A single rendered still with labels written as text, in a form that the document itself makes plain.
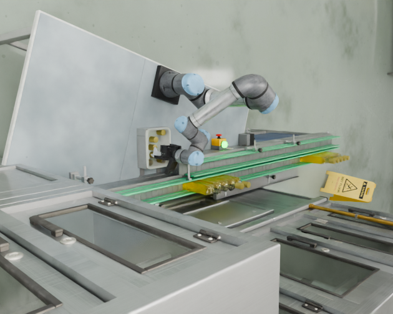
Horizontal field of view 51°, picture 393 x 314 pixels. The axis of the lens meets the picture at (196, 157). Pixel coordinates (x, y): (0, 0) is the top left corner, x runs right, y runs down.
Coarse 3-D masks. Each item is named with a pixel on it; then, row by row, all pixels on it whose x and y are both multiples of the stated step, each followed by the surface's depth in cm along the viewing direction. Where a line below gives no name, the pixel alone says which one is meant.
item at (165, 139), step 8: (152, 128) 222; (160, 128) 226; (168, 128) 230; (160, 136) 236; (168, 136) 232; (152, 144) 232; (160, 144) 237; (168, 144) 233; (152, 160) 234; (168, 160) 234; (152, 168) 225
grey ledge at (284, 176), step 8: (296, 168) 323; (280, 176) 308; (288, 176) 316; (296, 176) 324; (256, 184) 288; (264, 184) 295; (272, 184) 298; (224, 192) 264; (232, 192) 270; (240, 192) 276
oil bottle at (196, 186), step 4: (184, 184) 236; (188, 184) 233; (192, 184) 231; (196, 184) 228; (200, 184) 227; (204, 184) 225; (208, 184) 225; (212, 184) 226; (184, 188) 236; (188, 188) 234; (192, 188) 231; (196, 188) 229; (200, 188) 227; (204, 188) 225; (208, 188) 223; (196, 192) 229; (200, 192) 227; (204, 192) 225; (208, 192) 223
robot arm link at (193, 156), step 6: (186, 150) 210; (192, 150) 206; (198, 150) 207; (180, 156) 210; (186, 156) 207; (192, 156) 204; (198, 156) 204; (186, 162) 208; (192, 162) 204; (198, 162) 205
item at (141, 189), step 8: (312, 152) 325; (320, 152) 329; (280, 160) 290; (240, 168) 262; (248, 168) 266; (200, 176) 239; (208, 176) 240; (152, 184) 219; (160, 184) 221; (168, 184) 219; (176, 184) 222; (120, 192) 204; (128, 192) 204; (136, 192) 204
